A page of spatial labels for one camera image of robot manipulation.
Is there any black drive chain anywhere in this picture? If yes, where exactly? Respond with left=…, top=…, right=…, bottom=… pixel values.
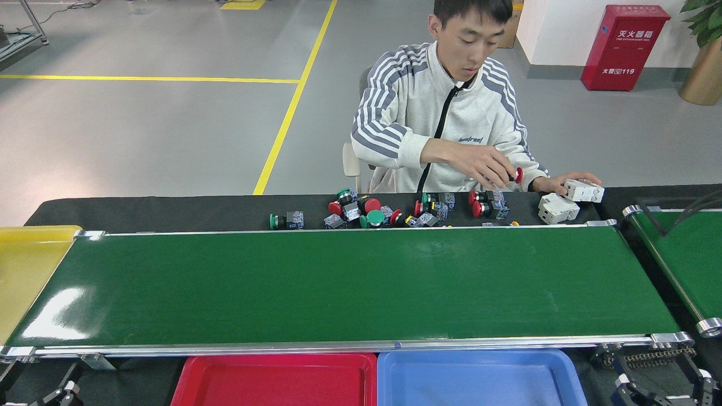
left=601, top=345, right=697, bottom=370

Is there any blue plastic tray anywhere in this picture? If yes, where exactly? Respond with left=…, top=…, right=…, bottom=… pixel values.
left=377, top=348, right=588, bottom=406

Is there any person's left hand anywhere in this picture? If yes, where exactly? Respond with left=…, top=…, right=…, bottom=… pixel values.
left=533, top=171, right=603, bottom=197

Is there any metal rack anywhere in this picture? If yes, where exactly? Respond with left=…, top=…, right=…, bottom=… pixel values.
left=0, top=0, right=50, bottom=63

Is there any narrow green conveyor belt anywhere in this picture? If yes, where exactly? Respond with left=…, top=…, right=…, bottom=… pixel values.
left=622, top=204, right=722, bottom=339

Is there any red fire extinguisher box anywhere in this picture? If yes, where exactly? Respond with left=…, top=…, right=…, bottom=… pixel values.
left=581, top=5, right=672, bottom=92

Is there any red plastic tray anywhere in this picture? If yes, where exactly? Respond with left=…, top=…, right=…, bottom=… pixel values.
left=171, top=353, right=377, bottom=406

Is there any yellow plastic tray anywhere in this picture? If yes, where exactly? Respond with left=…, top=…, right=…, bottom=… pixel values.
left=0, top=225, right=83, bottom=346

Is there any potted plant gold planter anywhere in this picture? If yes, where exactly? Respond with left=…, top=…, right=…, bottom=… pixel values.
left=679, top=0, right=722, bottom=106

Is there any cardboard box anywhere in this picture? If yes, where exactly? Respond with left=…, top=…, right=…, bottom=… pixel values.
left=496, top=0, right=524, bottom=48

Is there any person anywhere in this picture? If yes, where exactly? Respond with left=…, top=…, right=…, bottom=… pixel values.
left=351, top=0, right=603, bottom=195

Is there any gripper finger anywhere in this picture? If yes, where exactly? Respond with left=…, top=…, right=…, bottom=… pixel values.
left=668, top=351, right=718, bottom=406
left=31, top=379, right=83, bottom=406
left=612, top=369, right=666, bottom=406

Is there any person's right hand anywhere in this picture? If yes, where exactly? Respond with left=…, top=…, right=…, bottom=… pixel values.
left=437, top=139, right=517, bottom=190

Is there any white circuit breaker red lever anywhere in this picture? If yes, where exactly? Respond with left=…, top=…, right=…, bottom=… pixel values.
left=564, top=179, right=605, bottom=204

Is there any grey office chair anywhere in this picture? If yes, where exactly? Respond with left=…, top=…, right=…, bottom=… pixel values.
left=342, top=66, right=395, bottom=194

